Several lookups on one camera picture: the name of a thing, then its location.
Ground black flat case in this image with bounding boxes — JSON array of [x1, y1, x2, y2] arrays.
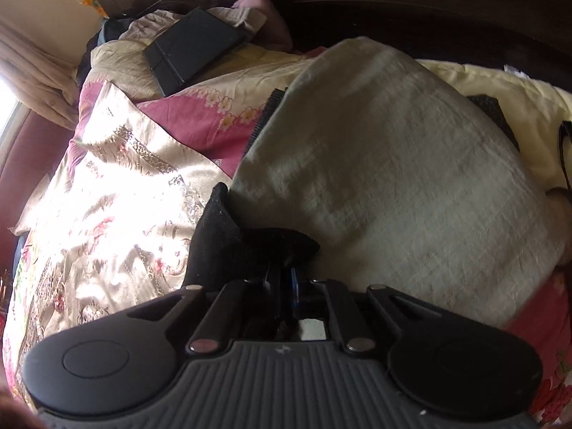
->
[[143, 8, 247, 98]]

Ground maroon padded bed board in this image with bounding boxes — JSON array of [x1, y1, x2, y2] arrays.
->
[[0, 109, 79, 233]]

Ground beige curtain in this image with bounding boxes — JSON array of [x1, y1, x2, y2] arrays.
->
[[0, 20, 81, 126]]

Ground orange patterned bag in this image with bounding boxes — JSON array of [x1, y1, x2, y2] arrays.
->
[[80, 0, 108, 19]]

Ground floral satin bedspread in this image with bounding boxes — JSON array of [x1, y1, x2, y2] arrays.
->
[[0, 81, 237, 412]]

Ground pink flowered sheet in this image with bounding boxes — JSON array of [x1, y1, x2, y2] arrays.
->
[[78, 71, 287, 179]]

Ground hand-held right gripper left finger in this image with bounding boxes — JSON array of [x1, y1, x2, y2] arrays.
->
[[134, 268, 289, 358]]

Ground pale grey-green pillow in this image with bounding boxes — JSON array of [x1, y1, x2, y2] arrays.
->
[[230, 36, 564, 322]]

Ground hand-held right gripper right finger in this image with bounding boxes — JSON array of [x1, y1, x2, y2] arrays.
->
[[290, 268, 438, 357]]

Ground black ribbed cloth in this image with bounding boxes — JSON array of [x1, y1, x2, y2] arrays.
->
[[252, 88, 289, 158], [465, 93, 521, 153]]

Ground window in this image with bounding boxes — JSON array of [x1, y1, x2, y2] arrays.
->
[[0, 71, 21, 144]]

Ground black pants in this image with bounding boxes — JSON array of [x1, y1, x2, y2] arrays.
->
[[183, 182, 321, 338]]

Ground dark wooden headboard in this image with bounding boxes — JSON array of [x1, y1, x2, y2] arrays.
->
[[80, 0, 572, 77]]

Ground dark clothes pile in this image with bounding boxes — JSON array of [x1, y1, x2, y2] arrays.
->
[[76, 15, 135, 85]]

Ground pale yellow quilt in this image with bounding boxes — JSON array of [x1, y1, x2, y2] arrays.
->
[[197, 47, 572, 188]]

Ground black strap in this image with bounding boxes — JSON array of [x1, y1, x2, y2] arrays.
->
[[558, 118, 572, 188]]

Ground pink pillow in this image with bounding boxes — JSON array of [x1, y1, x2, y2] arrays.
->
[[230, 0, 296, 52]]

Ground person's left forearm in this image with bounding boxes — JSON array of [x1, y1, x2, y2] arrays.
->
[[0, 386, 39, 429]]

